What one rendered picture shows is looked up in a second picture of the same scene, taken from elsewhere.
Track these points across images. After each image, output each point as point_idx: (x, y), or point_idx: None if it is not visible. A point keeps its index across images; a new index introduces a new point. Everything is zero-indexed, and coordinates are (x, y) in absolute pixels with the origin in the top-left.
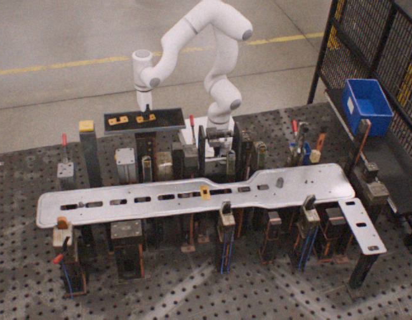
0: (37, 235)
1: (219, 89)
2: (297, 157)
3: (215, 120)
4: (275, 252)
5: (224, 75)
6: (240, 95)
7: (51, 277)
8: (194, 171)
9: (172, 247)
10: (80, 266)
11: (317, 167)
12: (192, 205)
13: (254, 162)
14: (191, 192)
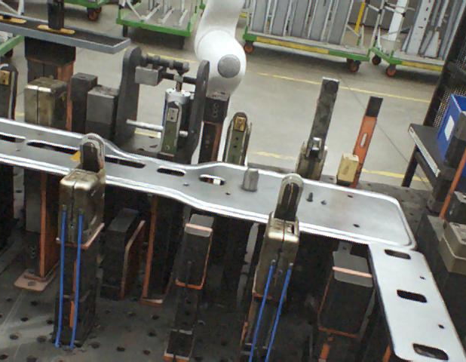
0: None
1: (210, 38)
2: (310, 160)
3: None
4: (208, 349)
5: (228, 28)
6: (241, 53)
7: None
8: (103, 135)
9: (3, 274)
10: None
11: (347, 190)
12: (41, 157)
13: (223, 152)
14: (62, 146)
